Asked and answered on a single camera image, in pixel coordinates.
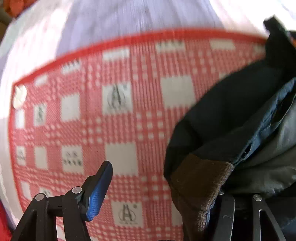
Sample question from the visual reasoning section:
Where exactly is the orange red puffy jacket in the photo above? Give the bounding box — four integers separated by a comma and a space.
2, 0, 37, 18

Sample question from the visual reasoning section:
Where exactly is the navy blue padded jacket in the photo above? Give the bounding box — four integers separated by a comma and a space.
164, 17, 295, 240

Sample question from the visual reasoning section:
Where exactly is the red white checkered mat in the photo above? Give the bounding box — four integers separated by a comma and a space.
9, 30, 265, 240

